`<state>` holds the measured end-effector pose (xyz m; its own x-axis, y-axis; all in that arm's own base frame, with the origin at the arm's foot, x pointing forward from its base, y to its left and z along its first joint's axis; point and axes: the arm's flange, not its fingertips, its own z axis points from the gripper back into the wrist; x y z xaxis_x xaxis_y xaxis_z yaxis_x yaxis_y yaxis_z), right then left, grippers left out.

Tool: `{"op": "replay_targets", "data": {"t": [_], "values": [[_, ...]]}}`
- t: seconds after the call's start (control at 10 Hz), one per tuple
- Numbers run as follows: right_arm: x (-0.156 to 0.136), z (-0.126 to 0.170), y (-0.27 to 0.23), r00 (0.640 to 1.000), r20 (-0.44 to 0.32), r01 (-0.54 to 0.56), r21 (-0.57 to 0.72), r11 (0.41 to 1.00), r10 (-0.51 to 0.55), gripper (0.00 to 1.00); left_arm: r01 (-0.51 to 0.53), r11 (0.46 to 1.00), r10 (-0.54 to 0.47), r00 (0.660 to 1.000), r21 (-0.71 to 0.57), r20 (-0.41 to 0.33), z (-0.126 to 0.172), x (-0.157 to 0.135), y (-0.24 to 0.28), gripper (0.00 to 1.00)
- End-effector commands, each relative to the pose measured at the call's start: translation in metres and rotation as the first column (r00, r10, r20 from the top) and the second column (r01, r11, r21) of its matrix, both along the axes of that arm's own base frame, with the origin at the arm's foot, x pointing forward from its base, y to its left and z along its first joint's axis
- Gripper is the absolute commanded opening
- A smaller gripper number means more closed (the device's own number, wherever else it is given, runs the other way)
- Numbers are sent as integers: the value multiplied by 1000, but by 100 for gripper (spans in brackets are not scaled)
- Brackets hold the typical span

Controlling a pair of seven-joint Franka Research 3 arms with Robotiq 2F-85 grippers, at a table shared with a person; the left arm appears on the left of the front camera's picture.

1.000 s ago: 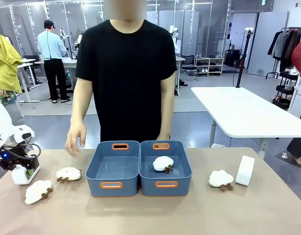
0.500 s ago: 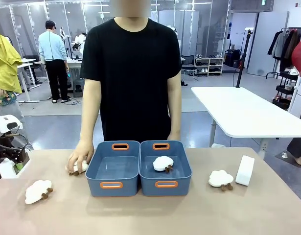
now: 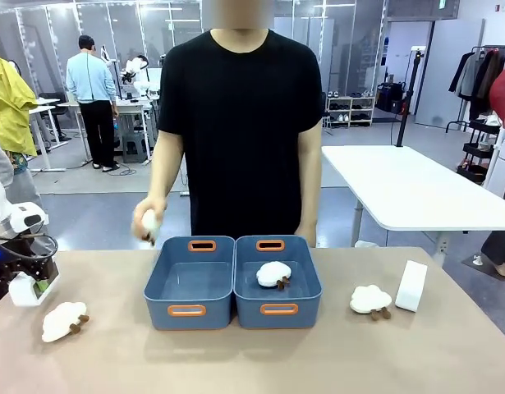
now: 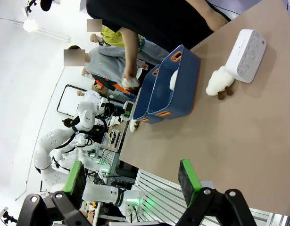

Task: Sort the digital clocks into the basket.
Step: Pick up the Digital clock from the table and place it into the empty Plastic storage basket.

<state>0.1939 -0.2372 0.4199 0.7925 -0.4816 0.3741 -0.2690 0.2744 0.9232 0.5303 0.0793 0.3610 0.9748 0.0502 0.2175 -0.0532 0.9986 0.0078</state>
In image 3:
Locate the person's right forearm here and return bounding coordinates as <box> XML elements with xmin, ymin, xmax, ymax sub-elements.
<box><xmin>146</xmin><ymin>130</ymin><xmax>186</xmax><ymax>203</ymax></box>

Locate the black tripod pole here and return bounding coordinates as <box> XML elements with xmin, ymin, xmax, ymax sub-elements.
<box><xmin>394</xmin><ymin>48</ymin><xmax>425</xmax><ymax>148</ymax></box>

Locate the person's left forearm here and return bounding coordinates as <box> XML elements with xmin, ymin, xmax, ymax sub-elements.
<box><xmin>296</xmin><ymin>121</ymin><xmax>323</xmax><ymax>225</ymax></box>

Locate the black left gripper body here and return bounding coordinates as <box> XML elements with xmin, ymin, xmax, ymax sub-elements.
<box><xmin>0</xmin><ymin>233</ymin><xmax>59</xmax><ymax>297</ymax></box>

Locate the black utility cart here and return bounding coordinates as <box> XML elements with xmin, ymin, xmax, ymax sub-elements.
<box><xmin>456</xmin><ymin>117</ymin><xmax>503</xmax><ymax>185</ymax></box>

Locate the yellow jacket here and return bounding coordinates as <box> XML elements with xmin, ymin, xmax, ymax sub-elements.
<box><xmin>0</xmin><ymin>54</ymin><xmax>40</xmax><ymax>158</ymax></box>

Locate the blue basket with orange handles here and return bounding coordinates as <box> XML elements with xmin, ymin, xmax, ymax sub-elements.
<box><xmin>143</xmin><ymin>235</ymin><xmax>236</xmax><ymax>332</ymax></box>
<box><xmin>232</xmin><ymin>235</ymin><xmax>323</xmax><ymax>330</ymax></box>

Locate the clothes rack with dark coats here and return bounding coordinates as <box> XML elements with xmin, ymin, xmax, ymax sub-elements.
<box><xmin>447</xmin><ymin>44</ymin><xmax>505</xmax><ymax>132</ymax></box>

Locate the grey plastic stool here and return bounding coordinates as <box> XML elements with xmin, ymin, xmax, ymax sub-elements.
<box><xmin>121</xmin><ymin>130</ymin><xmax>149</xmax><ymax>163</ymax></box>

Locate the white background desk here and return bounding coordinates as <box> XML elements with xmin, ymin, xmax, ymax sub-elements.
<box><xmin>28</xmin><ymin>97</ymin><xmax>93</xmax><ymax>172</ymax></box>

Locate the person's left hand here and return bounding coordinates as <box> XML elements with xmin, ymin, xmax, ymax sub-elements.
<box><xmin>294</xmin><ymin>218</ymin><xmax>319</xmax><ymax>249</ymax></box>

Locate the white background table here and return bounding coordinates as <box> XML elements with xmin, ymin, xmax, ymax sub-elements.
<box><xmin>320</xmin><ymin>144</ymin><xmax>505</xmax><ymax>248</ymax></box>

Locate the person's right hand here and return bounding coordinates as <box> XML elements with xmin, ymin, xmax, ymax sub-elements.
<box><xmin>130</xmin><ymin>195</ymin><xmax>169</xmax><ymax>247</ymax></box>

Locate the white sheep-shaped clock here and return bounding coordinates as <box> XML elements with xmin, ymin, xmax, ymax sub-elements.
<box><xmin>41</xmin><ymin>301</ymin><xmax>90</xmax><ymax>343</ymax></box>
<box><xmin>255</xmin><ymin>261</ymin><xmax>295</xmax><ymax>291</ymax></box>
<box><xmin>140</xmin><ymin>208</ymin><xmax>164</xmax><ymax>248</ymax></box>
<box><xmin>349</xmin><ymin>284</ymin><xmax>393</xmax><ymax>322</ymax></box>

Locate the white shoe rack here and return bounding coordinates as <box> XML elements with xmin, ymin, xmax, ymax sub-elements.
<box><xmin>325</xmin><ymin>90</ymin><xmax>377</xmax><ymax>128</ymax></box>

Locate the person's black t-shirt torso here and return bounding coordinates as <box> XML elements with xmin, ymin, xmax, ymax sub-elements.
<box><xmin>156</xmin><ymin>27</ymin><xmax>324</xmax><ymax>237</ymax></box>

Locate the man in light blue shirt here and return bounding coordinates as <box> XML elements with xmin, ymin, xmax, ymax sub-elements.
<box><xmin>66</xmin><ymin>34</ymin><xmax>121</xmax><ymax>172</ymax></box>

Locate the red garment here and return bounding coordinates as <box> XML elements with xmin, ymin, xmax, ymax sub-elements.
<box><xmin>489</xmin><ymin>61</ymin><xmax>505</xmax><ymax>128</ymax></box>

